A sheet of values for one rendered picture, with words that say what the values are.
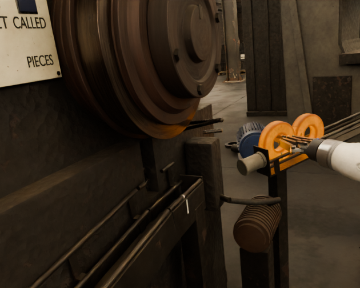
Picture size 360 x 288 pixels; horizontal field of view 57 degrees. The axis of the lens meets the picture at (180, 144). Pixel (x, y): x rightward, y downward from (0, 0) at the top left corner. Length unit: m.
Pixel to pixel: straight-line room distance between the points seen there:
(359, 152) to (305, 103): 2.50
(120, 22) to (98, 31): 0.05
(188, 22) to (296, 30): 2.78
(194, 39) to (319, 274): 1.36
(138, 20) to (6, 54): 0.24
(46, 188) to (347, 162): 0.77
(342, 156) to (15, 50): 0.85
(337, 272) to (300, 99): 2.08
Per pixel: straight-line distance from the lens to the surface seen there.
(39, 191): 0.66
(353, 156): 1.03
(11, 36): 0.67
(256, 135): 2.91
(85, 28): 0.66
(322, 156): 1.09
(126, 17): 0.66
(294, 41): 3.51
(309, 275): 1.80
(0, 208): 0.63
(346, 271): 1.86
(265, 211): 1.20
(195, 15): 0.75
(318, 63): 3.44
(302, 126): 1.33
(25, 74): 0.68
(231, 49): 9.72
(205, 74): 0.82
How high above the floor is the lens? 1.09
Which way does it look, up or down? 16 degrees down
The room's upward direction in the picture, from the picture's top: 7 degrees counter-clockwise
